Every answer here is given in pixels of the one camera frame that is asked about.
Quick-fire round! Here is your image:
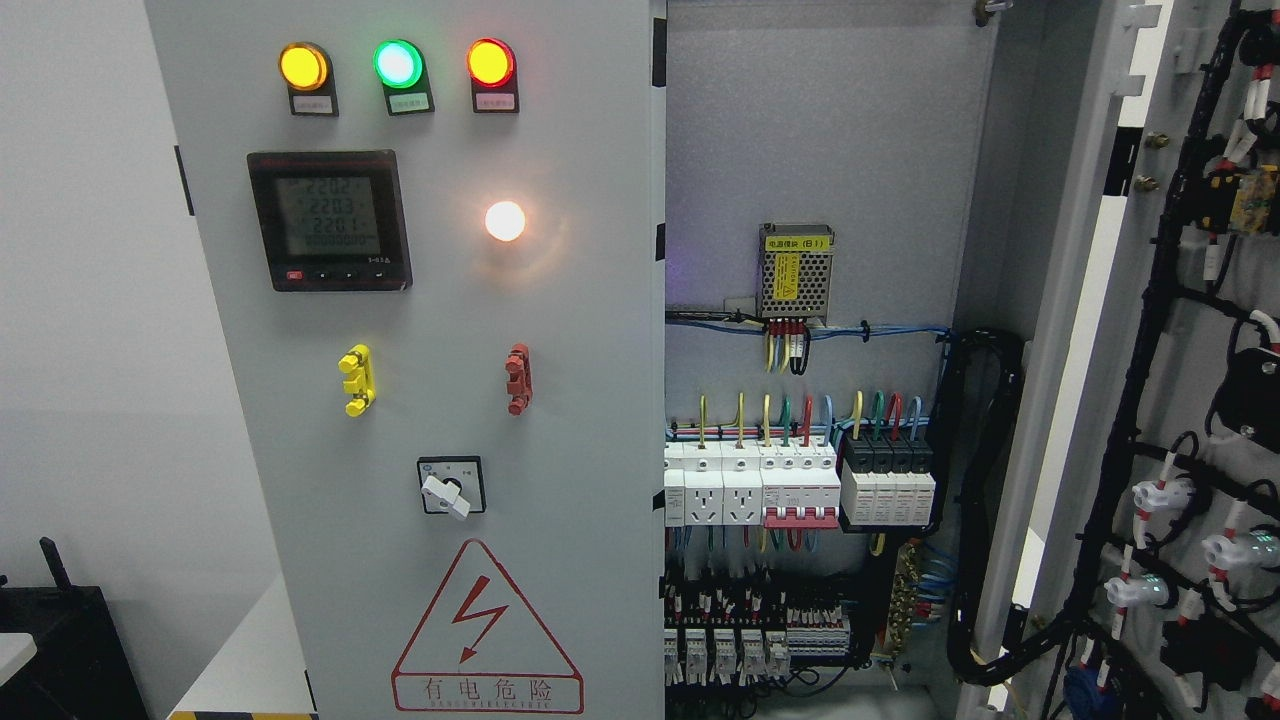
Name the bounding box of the grey cabinet door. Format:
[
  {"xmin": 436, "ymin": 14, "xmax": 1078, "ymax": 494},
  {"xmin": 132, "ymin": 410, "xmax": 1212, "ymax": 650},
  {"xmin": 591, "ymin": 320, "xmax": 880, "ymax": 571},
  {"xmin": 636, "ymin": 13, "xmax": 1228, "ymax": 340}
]
[
  {"xmin": 998, "ymin": 1, "xmax": 1277, "ymax": 719},
  {"xmin": 146, "ymin": 1, "xmax": 663, "ymax": 719}
]

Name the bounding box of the metal mesh power supply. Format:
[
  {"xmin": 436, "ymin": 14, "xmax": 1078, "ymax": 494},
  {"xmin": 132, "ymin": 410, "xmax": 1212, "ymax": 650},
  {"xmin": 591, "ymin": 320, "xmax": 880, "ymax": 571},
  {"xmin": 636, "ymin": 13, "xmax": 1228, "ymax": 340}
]
[{"xmin": 756, "ymin": 223, "xmax": 835, "ymax": 322}]

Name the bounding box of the white circuit breaker row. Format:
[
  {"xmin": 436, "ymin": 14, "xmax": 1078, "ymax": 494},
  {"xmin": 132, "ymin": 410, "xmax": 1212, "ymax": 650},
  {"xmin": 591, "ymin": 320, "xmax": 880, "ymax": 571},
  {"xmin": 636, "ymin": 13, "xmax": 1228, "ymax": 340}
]
[{"xmin": 662, "ymin": 439, "xmax": 840, "ymax": 529}]

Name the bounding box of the white glowing indicator lamp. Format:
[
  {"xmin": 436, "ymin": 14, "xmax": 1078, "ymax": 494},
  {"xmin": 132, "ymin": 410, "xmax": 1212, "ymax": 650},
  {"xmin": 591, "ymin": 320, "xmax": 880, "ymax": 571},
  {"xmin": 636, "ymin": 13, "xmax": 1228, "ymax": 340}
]
[{"xmin": 484, "ymin": 200, "xmax": 527, "ymax": 242}]

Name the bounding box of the black surge protector module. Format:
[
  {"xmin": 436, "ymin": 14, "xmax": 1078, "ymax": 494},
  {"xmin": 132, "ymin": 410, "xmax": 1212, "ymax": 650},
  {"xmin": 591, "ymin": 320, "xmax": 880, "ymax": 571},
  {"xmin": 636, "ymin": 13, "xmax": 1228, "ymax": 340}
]
[{"xmin": 838, "ymin": 433, "xmax": 936, "ymax": 533}]

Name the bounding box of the red electric hazard warning sticker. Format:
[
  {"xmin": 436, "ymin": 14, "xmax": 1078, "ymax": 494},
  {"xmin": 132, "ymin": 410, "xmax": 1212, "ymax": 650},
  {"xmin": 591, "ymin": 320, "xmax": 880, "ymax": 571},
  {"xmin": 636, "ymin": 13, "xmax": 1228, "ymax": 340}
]
[{"xmin": 390, "ymin": 538, "xmax": 585, "ymax": 715}]

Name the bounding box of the red indicator lamp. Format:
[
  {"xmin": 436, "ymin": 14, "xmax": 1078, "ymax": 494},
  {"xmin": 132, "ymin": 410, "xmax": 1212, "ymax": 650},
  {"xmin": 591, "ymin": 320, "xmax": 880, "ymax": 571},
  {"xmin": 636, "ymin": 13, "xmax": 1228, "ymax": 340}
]
[{"xmin": 466, "ymin": 37, "xmax": 516, "ymax": 88}]

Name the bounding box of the black digital power meter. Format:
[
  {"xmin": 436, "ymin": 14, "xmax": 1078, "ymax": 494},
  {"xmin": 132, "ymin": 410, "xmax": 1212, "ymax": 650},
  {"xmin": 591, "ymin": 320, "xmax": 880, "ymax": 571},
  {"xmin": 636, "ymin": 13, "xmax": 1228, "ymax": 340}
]
[{"xmin": 246, "ymin": 149, "xmax": 412, "ymax": 292}]

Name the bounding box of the green indicator lamp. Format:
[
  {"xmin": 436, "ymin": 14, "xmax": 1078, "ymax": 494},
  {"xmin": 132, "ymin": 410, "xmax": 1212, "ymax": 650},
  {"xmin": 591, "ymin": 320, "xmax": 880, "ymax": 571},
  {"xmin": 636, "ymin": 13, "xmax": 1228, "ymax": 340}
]
[{"xmin": 372, "ymin": 38, "xmax": 425, "ymax": 90}]

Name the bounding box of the yellow indicator lamp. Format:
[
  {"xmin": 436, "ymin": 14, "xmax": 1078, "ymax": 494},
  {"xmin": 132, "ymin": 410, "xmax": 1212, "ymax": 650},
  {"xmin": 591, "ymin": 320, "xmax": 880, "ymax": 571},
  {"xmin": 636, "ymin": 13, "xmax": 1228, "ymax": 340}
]
[{"xmin": 278, "ymin": 42, "xmax": 330, "ymax": 94}]

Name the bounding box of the black box on left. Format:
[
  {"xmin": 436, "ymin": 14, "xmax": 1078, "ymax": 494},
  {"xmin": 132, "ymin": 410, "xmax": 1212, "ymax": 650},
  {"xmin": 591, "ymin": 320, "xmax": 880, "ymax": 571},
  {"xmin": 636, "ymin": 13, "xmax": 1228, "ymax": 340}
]
[{"xmin": 1, "ymin": 537, "xmax": 148, "ymax": 719}]

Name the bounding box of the red terminal post block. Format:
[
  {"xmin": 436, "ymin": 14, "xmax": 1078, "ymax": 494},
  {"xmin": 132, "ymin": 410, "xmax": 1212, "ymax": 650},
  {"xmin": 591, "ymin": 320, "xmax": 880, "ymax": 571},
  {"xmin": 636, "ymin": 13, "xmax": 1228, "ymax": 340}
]
[{"xmin": 504, "ymin": 343, "xmax": 532, "ymax": 416}]

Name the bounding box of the white rotary selector switch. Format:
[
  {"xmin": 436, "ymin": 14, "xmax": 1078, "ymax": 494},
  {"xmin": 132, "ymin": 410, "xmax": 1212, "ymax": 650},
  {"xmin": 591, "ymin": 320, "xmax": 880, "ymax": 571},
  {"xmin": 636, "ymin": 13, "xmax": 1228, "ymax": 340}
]
[{"xmin": 417, "ymin": 455, "xmax": 486, "ymax": 520}]

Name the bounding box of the yellow terminal post block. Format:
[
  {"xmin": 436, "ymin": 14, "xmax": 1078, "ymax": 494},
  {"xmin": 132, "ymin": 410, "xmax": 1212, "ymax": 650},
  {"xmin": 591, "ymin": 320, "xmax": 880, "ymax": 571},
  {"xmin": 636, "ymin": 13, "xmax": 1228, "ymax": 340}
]
[{"xmin": 338, "ymin": 343, "xmax": 378, "ymax": 418}]

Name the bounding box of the black corrugated cable conduit right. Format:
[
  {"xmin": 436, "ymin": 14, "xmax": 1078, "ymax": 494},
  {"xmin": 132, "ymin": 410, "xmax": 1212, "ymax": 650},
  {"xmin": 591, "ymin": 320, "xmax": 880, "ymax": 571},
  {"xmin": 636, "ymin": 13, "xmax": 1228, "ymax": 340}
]
[{"xmin": 934, "ymin": 328, "xmax": 1082, "ymax": 687}]

